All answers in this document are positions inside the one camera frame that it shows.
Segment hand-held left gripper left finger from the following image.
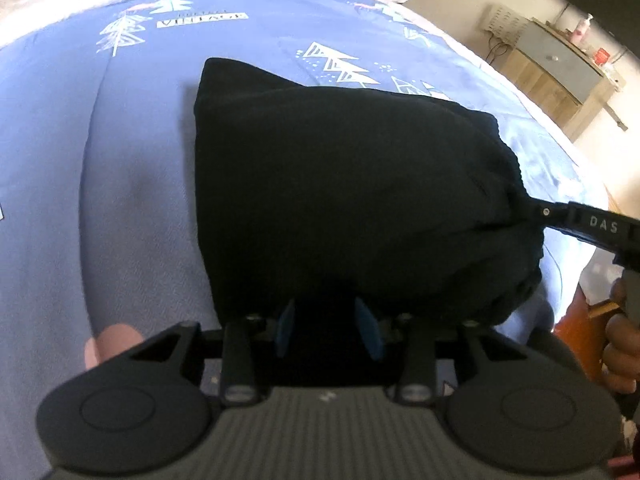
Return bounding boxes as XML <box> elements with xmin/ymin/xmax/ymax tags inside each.
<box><xmin>129</xmin><ymin>297</ymin><xmax>301</xmax><ymax>405</ymax></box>

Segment wooden cabinet with grey drawer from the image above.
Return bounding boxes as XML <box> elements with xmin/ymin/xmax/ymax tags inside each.
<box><xmin>492</xmin><ymin>17</ymin><xmax>629</xmax><ymax>142</ymax></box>

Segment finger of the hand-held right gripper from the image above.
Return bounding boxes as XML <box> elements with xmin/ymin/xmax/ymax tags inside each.
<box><xmin>520</xmin><ymin>197</ymin><xmax>573</xmax><ymax>235</ymax></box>

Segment white perforated panel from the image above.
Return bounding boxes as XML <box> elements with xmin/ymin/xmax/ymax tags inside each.
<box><xmin>479</xmin><ymin>3</ymin><xmax>532</xmax><ymax>37</ymax></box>

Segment pink pump bottle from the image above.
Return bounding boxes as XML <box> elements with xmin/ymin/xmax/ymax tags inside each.
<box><xmin>572</xmin><ymin>13</ymin><xmax>595</xmax><ymax>46</ymax></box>

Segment person's right hand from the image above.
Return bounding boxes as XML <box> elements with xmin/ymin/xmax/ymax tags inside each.
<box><xmin>602</xmin><ymin>277</ymin><xmax>640</xmax><ymax>397</ymax></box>

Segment black wall television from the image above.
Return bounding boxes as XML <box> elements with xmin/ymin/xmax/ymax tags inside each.
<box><xmin>557</xmin><ymin>0</ymin><xmax>640</xmax><ymax>57</ymax></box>

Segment black cable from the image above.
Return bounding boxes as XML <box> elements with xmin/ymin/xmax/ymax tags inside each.
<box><xmin>482</xmin><ymin>35</ymin><xmax>508</xmax><ymax>64</ymax></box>

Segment pink rounded object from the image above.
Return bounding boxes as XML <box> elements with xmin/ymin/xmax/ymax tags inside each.
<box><xmin>84</xmin><ymin>322</ymin><xmax>144</xmax><ymax>372</ymax></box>

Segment black pants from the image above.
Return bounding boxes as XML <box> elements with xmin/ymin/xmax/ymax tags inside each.
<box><xmin>192</xmin><ymin>57</ymin><xmax>547</xmax><ymax>387</ymax></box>

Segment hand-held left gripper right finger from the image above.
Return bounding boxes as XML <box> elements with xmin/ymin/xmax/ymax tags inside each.
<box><xmin>354</xmin><ymin>297</ymin><xmax>512</xmax><ymax>405</ymax></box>

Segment blue tree-print bed sheet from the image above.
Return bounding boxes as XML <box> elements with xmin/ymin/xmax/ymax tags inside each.
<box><xmin>0</xmin><ymin>0</ymin><xmax>615</xmax><ymax>467</ymax></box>

